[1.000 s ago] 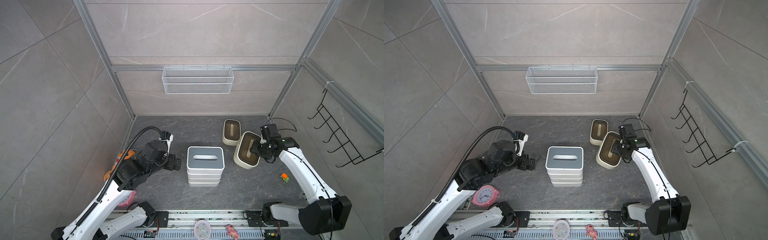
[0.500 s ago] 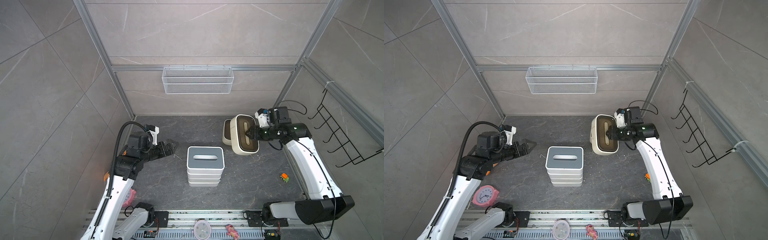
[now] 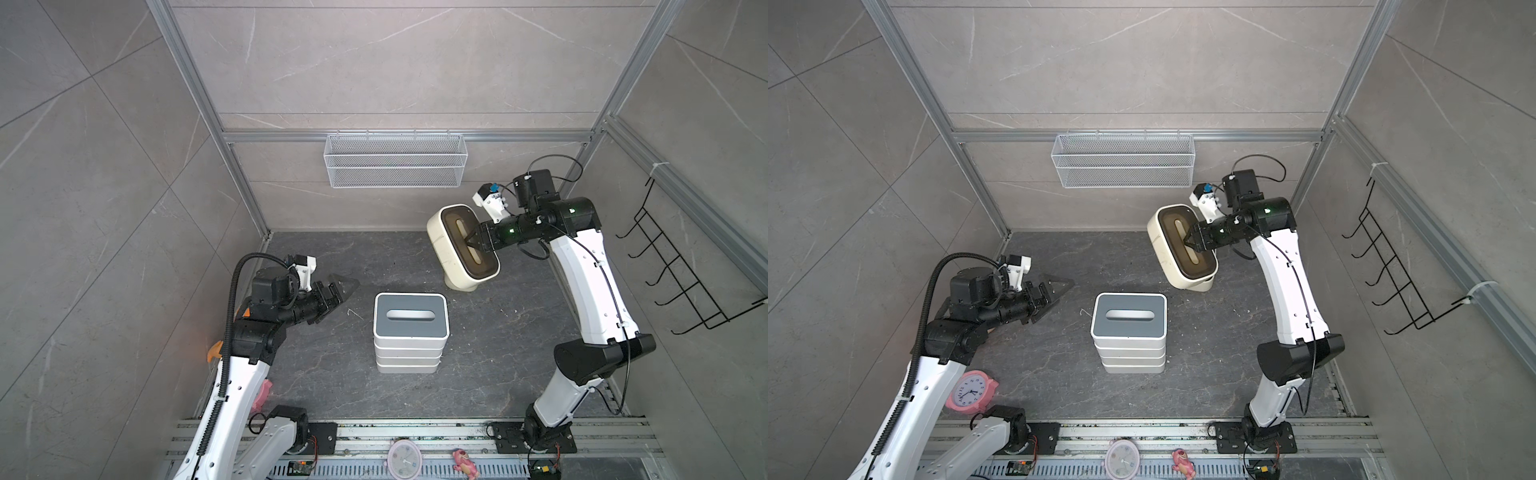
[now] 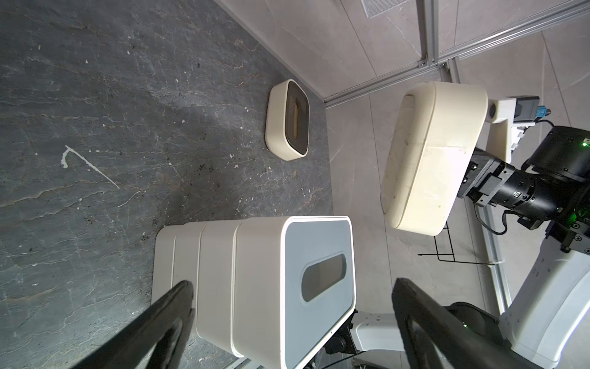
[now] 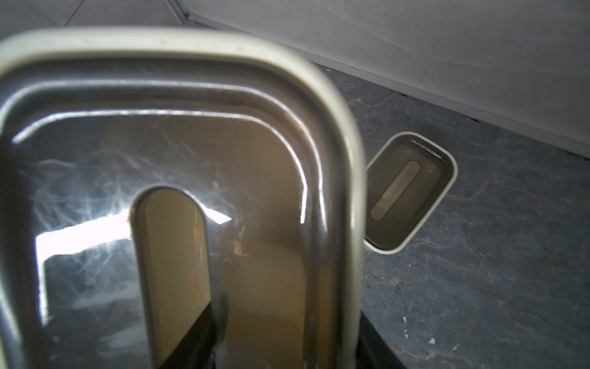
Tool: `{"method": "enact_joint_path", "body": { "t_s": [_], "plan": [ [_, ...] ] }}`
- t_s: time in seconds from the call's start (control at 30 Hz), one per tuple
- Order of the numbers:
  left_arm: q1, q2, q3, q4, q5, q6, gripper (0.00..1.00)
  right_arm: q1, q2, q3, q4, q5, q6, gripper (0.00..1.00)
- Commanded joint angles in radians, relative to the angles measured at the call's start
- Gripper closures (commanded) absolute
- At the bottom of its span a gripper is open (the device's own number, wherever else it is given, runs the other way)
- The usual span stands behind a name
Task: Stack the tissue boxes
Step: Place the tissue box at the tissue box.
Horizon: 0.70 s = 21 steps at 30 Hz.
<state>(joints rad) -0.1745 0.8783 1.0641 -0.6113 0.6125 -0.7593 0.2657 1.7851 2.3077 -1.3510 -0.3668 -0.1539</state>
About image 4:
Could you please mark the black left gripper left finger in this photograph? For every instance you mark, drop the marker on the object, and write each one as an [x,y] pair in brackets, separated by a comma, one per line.
[160,333]

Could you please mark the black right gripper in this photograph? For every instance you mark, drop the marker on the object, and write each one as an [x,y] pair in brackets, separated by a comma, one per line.
[484,176]

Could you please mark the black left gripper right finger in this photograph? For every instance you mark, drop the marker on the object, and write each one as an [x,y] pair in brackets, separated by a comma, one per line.
[467,336]

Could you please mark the brown lid tissue box front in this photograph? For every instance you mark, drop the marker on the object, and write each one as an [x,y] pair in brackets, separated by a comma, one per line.
[435,134]

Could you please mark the brown lid tissue box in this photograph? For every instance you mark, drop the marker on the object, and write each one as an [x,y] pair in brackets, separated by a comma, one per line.
[287,130]
[435,134]

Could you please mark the bamboo lid tissue box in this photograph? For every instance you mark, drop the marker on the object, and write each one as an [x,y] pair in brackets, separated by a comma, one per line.
[187,242]
[164,261]

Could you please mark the grey lid tissue box front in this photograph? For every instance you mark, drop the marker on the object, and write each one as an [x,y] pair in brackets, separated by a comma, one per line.
[216,283]

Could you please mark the grey lid tissue box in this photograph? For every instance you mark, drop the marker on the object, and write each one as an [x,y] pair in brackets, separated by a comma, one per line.
[295,286]
[216,283]

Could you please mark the grey lid tissue box back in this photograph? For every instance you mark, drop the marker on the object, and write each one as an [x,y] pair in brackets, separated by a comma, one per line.
[295,286]

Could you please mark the brown lid tissue box back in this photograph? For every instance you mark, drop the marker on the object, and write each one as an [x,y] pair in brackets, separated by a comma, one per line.
[287,130]

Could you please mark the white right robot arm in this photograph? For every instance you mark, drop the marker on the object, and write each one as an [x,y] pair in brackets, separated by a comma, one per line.
[551,188]

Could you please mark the black wire hook rack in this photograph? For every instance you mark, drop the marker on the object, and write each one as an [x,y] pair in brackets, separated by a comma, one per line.
[444,250]

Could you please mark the white wire mesh basket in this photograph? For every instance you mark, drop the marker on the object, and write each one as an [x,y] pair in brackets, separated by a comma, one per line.
[373,8]

